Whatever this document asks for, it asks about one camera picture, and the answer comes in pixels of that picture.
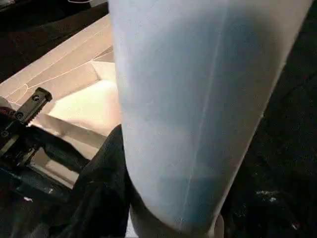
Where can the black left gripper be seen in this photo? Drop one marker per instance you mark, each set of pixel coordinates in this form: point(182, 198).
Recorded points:
point(19, 134)

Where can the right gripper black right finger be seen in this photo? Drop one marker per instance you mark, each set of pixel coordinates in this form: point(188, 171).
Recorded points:
point(272, 203)

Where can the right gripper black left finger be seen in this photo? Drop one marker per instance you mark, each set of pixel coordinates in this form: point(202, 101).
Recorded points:
point(104, 193)

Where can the black mat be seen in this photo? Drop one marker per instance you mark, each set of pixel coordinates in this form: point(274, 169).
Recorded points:
point(292, 111)

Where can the white plastic table top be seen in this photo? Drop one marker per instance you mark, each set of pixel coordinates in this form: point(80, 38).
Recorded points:
point(81, 104)

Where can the white plastic table leg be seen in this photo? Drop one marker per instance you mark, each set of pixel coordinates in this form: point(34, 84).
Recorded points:
point(198, 99)

